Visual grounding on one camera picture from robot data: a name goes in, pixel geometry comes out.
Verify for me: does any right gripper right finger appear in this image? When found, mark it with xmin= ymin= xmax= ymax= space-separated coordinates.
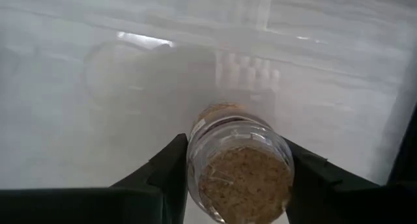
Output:
xmin=283 ymin=137 xmax=417 ymax=224

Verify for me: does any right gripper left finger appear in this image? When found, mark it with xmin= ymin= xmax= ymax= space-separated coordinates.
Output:
xmin=0 ymin=133 xmax=189 ymax=224

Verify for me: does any small cork-stoppered saffron jar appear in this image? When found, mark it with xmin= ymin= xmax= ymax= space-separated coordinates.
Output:
xmin=186 ymin=102 xmax=296 ymax=224

